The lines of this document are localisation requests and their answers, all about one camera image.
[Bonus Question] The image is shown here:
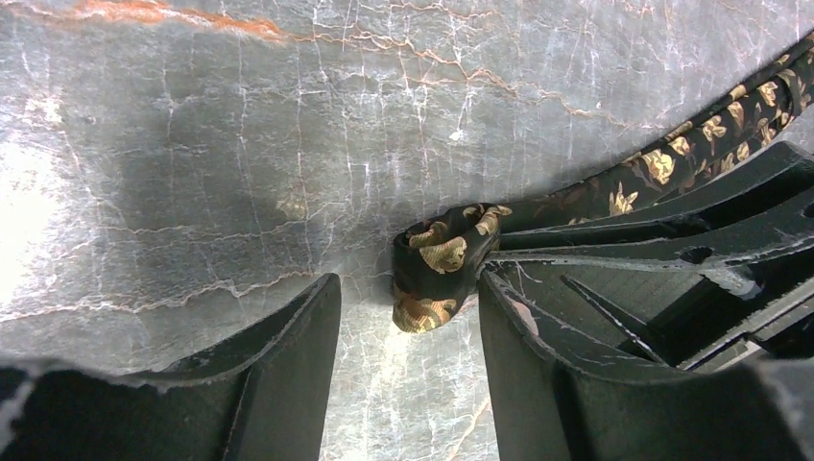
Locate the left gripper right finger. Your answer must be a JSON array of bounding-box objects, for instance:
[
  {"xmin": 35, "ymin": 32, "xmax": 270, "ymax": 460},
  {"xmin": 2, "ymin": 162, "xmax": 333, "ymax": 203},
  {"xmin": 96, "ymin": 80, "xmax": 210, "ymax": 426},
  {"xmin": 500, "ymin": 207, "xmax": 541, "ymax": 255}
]
[{"xmin": 477, "ymin": 272, "xmax": 813, "ymax": 460}]

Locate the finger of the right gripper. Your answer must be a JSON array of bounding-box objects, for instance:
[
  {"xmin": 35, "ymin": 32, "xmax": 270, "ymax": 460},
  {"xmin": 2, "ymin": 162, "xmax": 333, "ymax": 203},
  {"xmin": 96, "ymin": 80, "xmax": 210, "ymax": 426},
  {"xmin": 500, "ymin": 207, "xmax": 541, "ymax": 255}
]
[
  {"xmin": 488, "ymin": 203, "xmax": 813, "ymax": 372},
  {"xmin": 499, "ymin": 141, "xmax": 813, "ymax": 250}
]

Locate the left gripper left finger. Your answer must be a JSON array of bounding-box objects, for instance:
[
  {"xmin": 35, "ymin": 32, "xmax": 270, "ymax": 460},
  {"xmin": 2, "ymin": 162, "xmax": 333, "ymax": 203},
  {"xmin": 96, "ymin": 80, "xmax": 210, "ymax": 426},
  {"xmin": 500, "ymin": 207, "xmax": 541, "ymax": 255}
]
[{"xmin": 1, "ymin": 274, "xmax": 342, "ymax": 460}]

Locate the black gold floral tie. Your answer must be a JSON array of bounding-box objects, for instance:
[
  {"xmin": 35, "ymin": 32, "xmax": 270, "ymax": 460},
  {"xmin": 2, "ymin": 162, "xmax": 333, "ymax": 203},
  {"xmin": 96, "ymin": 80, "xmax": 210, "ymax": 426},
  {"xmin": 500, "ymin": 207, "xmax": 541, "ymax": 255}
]
[{"xmin": 392, "ymin": 36, "xmax": 813, "ymax": 333}]

